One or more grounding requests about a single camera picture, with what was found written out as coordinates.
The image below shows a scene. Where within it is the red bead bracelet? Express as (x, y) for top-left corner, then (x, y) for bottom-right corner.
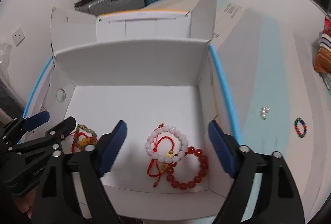
(165, 145), (209, 191)

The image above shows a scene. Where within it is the white wall socket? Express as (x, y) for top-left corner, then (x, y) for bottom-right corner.
(12, 26), (26, 46)

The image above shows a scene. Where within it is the red braided cord bracelet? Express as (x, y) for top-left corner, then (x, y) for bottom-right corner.
(70, 128), (99, 154)

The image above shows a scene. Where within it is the grey suitcase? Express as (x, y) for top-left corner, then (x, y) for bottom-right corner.
(75, 0), (145, 16)

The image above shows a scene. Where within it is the red cord gold charm bracelet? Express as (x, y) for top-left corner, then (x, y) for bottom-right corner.
(146, 122), (182, 188)

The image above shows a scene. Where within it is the white pearl bracelet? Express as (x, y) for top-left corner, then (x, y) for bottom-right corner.
(259, 106), (271, 120)

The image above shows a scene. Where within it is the multicolour glass bead bracelet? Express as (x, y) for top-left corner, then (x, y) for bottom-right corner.
(294, 117), (309, 139)

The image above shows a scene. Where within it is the person's left hand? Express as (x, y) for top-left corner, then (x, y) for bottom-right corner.
(12, 188), (37, 219)

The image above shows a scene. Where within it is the striped orange red pillow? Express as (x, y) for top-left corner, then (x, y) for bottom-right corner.
(313, 16), (331, 74)

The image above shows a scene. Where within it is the pink bead bracelet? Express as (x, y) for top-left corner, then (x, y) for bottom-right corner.
(144, 125), (190, 164)

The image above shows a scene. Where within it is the brown wooden bead bracelet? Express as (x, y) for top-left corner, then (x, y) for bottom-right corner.
(72, 123), (98, 146)

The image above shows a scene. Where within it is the yellow bead bracelet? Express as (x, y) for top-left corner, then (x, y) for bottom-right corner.
(77, 137), (98, 151)

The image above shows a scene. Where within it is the blue yellow cardboard box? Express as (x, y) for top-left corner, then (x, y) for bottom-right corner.
(23, 0), (240, 221)

